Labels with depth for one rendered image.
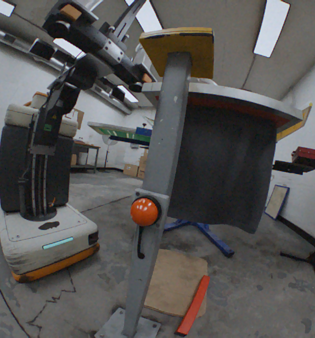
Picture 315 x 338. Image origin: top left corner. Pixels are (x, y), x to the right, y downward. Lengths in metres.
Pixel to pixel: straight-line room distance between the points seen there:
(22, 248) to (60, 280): 0.30
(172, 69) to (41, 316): 0.96
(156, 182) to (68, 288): 0.79
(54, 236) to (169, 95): 0.75
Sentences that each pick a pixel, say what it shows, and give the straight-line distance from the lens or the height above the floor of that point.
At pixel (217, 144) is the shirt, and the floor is 0.81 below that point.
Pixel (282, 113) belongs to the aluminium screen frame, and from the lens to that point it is 0.52.
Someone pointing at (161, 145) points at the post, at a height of 0.74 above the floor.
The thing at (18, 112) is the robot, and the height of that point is 0.87.
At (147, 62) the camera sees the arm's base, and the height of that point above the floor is 1.20.
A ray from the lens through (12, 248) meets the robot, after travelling 0.73.
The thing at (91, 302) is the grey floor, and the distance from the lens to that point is 0.81.
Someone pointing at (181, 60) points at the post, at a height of 0.90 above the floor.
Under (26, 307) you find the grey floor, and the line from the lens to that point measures 0.86.
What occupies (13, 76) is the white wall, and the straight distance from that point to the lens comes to 3.99.
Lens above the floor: 0.72
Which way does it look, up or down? 3 degrees down
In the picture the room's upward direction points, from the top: 10 degrees clockwise
